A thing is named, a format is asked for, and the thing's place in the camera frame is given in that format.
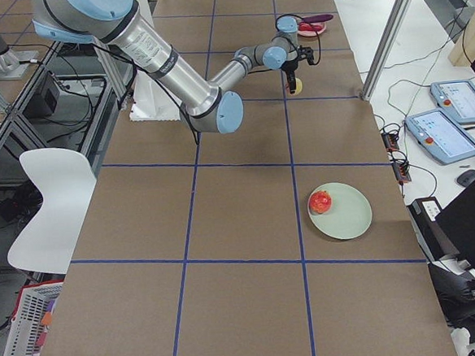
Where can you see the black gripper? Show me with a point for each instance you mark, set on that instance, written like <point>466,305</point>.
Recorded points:
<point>291,67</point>

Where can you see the pink yellow peach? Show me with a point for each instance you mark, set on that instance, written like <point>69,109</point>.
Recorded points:
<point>299,88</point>

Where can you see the red chili pepper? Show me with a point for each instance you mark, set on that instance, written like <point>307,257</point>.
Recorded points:
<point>307,27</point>

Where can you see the purple eggplant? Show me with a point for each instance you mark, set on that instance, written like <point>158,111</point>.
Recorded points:
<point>316,19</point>

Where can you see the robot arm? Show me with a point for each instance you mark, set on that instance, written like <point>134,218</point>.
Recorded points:
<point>204,105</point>

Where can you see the pink plate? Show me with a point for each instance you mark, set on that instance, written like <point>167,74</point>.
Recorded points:
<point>310,34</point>

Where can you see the green plate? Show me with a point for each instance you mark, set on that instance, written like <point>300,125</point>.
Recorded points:
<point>350,215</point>

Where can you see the near blue teach pendant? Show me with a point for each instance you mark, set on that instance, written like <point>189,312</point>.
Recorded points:
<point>441,136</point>

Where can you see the blue teach pendant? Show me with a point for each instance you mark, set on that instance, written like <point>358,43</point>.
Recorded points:
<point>441,136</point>
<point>456,98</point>

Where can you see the far blue teach pendant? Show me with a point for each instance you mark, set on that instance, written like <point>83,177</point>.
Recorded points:
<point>456,98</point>

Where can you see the black computer mouse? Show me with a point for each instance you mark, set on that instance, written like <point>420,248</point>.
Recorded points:
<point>466,178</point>

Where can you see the white chair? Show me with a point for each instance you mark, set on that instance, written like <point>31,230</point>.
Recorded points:
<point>66,182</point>

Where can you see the white plastic basket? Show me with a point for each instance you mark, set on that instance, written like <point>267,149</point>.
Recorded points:
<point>27,331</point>

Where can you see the aluminium frame post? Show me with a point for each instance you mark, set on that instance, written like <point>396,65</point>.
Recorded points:
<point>383,50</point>

